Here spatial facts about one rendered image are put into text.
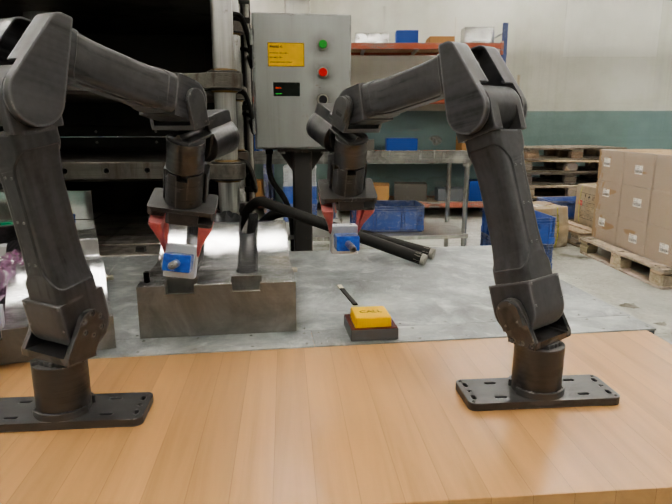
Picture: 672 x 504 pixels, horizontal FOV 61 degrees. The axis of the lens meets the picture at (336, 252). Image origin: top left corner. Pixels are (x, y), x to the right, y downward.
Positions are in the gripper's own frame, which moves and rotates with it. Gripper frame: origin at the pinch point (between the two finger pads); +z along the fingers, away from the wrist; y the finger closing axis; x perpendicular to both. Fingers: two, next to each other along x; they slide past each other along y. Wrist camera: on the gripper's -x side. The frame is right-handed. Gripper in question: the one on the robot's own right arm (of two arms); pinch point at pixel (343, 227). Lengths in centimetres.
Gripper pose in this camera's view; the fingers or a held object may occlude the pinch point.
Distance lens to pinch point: 109.3
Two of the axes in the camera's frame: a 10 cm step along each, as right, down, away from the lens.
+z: -0.6, 7.7, 6.4
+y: -9.9, 0.4, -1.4
